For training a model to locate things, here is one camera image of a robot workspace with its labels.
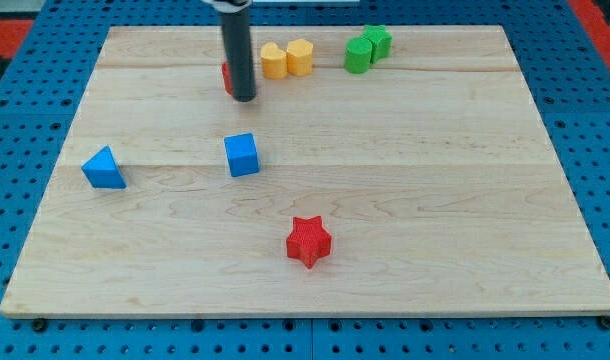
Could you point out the light wooden board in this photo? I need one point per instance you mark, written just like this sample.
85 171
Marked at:
433 172

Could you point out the green circle block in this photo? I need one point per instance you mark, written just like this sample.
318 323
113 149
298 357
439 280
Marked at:
358 53

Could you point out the green star block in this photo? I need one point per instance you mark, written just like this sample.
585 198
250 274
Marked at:
380 39

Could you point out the yellow hexagon block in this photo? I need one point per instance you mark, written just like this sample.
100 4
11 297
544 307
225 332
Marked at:
300 57

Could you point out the yellow heart block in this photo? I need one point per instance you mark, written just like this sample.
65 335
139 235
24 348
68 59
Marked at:
273 61

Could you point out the blue cube block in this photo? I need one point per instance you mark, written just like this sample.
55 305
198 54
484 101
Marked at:
241 153

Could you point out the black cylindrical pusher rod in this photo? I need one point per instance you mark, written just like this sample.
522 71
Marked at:
235 26

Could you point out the blue triangle block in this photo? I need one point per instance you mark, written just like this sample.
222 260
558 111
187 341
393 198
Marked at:
102 170

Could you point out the red circle block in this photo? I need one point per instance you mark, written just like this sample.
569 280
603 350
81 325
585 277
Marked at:
226 78

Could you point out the red star block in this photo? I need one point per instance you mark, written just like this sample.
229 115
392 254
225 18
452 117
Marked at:
308 241

